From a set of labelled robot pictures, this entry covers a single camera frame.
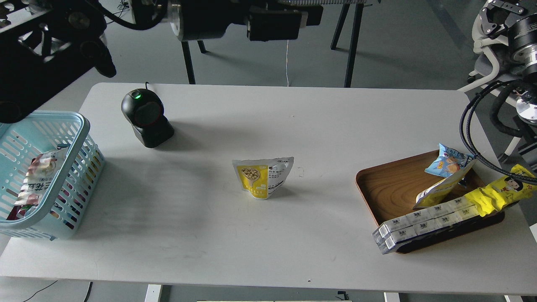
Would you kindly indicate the yellow bean snack pouch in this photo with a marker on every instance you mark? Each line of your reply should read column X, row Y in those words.
column 261, row 178

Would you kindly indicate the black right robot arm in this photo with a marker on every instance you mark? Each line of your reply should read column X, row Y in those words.
column 504, row 38

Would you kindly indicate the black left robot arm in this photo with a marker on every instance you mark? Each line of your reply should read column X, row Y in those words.
column 48, row 44

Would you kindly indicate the clear boxed snack pack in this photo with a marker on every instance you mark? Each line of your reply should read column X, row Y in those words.
column 422, row 224

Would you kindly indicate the blue snack bag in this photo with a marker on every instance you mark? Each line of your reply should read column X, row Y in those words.
column 448, row 162

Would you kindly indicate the light blue plastic basket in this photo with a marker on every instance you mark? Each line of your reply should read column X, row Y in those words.
column 67, row 194

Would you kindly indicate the red white snack bag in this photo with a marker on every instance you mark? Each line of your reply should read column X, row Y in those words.
column 37, row 181

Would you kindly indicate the yellow cartoon snack bag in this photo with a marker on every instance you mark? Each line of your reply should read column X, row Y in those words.
column 499, row 194

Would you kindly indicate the brown wooden tray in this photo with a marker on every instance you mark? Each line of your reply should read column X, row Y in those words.
column 390, row 191

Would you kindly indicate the black barcode scanner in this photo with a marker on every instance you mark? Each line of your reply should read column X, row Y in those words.
column 145, row 111

